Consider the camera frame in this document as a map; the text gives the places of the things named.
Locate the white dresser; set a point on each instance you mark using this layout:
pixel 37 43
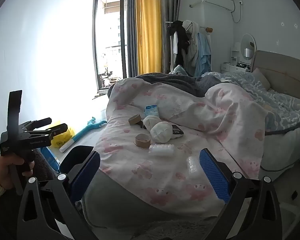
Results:
pixel 233 66

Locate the beige pillow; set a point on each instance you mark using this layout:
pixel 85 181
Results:
pixel 261 78

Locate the dark fuzzy mat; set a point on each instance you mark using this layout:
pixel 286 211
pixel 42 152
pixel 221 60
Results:
pixel 43 167

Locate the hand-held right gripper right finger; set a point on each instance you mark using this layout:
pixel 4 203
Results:
pixel 213 177

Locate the person's left hand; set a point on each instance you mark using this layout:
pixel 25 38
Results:
pixel 3 170

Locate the light grey bed sheet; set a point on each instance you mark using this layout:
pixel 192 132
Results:
pixel 130 200

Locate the dark grey fleece blanket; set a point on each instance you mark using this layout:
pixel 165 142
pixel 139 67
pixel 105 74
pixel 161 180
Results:
pixel 175 82

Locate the cardboard tape roll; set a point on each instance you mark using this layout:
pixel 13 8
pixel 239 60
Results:
pixel 134 119
pixel 142 141

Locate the black snack packet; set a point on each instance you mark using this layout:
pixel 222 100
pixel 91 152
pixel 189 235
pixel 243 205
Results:
pixel 177 130

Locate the white hanging coat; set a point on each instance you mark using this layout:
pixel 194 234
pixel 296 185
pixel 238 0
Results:
pixel 193 40

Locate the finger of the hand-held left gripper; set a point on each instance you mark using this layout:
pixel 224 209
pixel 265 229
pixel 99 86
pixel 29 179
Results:
pixel 57 130
pixel 41 123

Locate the yellow curtain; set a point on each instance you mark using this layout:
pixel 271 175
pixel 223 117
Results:
pixel 148 27

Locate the round white mirror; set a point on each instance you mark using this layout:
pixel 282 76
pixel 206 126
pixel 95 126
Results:
pixel 247 41

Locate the black hanging garment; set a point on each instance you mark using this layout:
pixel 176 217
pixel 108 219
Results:
pixel 179 42

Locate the white air conditioner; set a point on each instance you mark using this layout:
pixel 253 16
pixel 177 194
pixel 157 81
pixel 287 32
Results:
pixel 216 1

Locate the white clothes rack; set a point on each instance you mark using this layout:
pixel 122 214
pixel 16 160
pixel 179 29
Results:
pixel 203 27

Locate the blue patterned quilt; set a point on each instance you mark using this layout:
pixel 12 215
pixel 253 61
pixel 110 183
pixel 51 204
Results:
pixel 272 102

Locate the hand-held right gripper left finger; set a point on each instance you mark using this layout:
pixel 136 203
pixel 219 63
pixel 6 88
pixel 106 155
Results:
pixel 86 180

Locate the blue printed bag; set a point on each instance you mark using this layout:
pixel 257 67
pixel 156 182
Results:
pixel 50 157

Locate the pink printed blanket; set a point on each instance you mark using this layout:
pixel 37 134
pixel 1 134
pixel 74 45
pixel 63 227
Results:
pixel 165 177

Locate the blue tissue packet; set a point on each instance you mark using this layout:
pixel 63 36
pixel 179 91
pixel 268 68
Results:
pixel 151 110

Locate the teal plush cloth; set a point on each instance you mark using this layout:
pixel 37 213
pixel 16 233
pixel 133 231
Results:
pixel 178 69

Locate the clear bubble wrap piece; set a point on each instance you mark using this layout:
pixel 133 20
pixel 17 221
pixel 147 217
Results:
pixel 193 166
pixel 161 150

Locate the grey curtain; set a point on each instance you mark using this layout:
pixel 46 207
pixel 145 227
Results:
pixel 170 2
pixel 132 30

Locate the beige bed headboard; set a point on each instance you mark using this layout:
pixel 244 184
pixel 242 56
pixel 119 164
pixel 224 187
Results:
pixel 282 72

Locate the light blue hanging garment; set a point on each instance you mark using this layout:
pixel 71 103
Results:
pixel 203 55

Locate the black framed window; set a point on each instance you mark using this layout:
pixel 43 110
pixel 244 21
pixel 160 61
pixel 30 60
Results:
pixel 110 42

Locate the yellow plastic bag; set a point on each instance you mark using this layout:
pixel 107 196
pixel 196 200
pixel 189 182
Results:
pixel 62 136

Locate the white fleece cloth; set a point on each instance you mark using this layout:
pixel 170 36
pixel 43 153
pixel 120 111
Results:
pixel 160 131

